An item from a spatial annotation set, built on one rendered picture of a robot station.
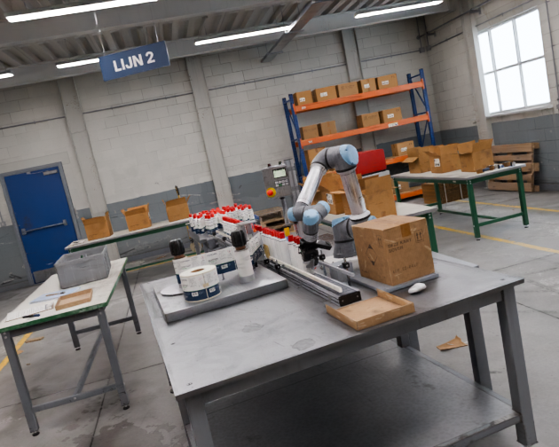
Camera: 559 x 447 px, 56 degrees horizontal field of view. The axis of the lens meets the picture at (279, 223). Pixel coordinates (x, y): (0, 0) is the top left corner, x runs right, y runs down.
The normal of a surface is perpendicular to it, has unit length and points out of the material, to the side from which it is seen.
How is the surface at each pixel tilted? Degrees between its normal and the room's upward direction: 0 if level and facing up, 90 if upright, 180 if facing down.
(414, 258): 90
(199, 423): 90
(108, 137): 90
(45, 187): 90
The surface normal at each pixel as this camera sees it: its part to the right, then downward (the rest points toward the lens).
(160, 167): 0.21, 0.10
